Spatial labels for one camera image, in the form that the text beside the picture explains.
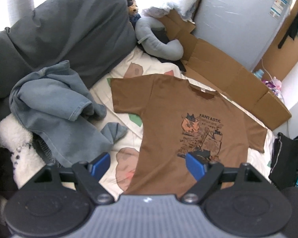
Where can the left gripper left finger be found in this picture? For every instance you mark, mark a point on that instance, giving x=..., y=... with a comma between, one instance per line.
x=88, y=176

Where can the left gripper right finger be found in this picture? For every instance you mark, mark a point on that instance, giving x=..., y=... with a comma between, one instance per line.
x=207, y=176

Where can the brown t-shirt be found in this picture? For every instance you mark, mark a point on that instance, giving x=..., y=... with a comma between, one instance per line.
x=179, y=118

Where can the cream bear print bedsheet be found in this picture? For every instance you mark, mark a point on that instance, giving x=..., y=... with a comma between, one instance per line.
x=125, y=152

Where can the white fuzzy spotted blanket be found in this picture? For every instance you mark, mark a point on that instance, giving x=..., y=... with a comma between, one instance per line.
x=19, y=141

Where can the grey-blue sweatshirt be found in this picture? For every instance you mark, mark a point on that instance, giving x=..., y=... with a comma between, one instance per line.
x=55, y=104

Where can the flattened cardboard box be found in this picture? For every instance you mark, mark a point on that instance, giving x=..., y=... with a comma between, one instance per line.
x=205, y=62

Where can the white purple refill pouch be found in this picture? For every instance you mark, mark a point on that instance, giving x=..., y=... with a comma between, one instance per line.
x=275, y=86

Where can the detergent bottle teal cap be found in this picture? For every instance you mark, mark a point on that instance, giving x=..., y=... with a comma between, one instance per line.
x=259, y=73

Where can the grey neck pillow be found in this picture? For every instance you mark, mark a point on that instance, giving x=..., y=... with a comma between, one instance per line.
x=151, y=34

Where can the upright cardboard sheet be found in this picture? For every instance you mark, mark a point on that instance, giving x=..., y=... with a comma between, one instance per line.
x=279, y=61

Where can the dark grey pillow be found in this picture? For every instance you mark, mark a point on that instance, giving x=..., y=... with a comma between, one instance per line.
x=93, y=35

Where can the black cloth under pillow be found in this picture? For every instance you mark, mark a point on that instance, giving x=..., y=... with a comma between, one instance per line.
x=159, y=46

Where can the grey plastic-wrapped mattress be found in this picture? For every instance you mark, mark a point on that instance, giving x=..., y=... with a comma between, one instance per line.
x=243, y=29

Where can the small teddy bear toy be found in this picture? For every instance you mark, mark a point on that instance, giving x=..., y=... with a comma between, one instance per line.
x=134, y=16

